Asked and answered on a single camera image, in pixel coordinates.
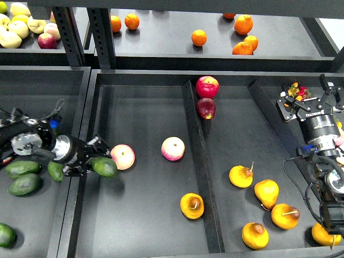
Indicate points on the black shelf post left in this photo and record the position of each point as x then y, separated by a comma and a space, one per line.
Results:
66, 23

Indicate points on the orange behind front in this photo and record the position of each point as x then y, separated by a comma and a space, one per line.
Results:
253, 40

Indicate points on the orange front right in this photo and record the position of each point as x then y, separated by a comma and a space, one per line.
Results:
242, 48

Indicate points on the pink apple left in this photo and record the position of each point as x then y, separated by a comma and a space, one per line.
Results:
123, 155

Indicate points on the black tray divider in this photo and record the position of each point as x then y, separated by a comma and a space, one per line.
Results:
288, 133
214, 237

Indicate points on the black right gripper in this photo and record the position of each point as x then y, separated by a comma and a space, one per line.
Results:
316, 121

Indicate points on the dark green avocado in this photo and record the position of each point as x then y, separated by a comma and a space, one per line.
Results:
104, 166

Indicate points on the yellow pear brown top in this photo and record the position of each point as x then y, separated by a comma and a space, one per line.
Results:
192, 205

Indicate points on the yellow pear long stem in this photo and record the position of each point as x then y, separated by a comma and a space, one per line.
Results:
285, 216

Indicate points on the yellow pear front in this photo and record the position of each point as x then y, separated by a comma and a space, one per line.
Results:
255, 236

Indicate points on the black upper left shelf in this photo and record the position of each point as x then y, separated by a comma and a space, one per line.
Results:
30, 54

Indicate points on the black tray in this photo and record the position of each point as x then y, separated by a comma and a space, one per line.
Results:
138, 214
44, 220

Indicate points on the orange under shelf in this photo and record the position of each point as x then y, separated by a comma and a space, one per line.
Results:
229, 15

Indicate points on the bright red apple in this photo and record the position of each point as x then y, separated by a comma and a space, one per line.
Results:
207, 87

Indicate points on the black shelf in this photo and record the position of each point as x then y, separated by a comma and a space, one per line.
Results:
30, 54
163, 42

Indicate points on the yellow upright pear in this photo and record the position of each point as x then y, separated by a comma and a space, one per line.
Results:
267, 192

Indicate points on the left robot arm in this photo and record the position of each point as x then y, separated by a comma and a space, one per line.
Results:
25, 135

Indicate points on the pink apple right bin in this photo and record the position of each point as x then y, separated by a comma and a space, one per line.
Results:
340, 139

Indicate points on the black shelf post right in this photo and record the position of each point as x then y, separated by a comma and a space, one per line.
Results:
100, 24

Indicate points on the mixed cherry tomato bunch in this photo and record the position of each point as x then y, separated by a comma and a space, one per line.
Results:
300, 93

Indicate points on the large orange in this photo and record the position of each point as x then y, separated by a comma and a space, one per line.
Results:
243, 24

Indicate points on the red apple on shelf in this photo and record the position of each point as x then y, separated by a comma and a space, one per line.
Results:
47, 41

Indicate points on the black centre tray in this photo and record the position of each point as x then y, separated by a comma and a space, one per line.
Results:
138, 214

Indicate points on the black left tray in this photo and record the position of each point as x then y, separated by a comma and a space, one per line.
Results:
44, 220

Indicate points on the orange middle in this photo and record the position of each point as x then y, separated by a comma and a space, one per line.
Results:
199, 38

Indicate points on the dark red apple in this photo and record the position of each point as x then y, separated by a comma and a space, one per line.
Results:
206, 108

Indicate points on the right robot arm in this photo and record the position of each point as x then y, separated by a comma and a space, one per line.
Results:
329, 181

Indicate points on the dark avocado lying upper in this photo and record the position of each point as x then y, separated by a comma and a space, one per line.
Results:
19, 168

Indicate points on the black shelf post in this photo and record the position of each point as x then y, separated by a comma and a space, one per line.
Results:
100, 24
66, 23

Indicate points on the yellow pear with stem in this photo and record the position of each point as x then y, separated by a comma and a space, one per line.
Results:
241, 176

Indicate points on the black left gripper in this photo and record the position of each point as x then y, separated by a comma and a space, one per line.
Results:
75, 154

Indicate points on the yellow pear right corner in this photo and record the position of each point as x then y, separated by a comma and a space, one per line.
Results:
322, 237

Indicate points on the green avocado bottom left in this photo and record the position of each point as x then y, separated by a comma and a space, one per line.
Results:
8, 235

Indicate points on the pink apple centre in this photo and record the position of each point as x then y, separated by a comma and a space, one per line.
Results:
173, 148

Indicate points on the orange far left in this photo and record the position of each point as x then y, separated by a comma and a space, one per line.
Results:
115, 23

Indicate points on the pink apple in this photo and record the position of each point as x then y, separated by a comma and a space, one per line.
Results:
173, 148
123, 155

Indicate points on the pale peach on shelf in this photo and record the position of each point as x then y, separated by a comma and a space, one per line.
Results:
51, 28

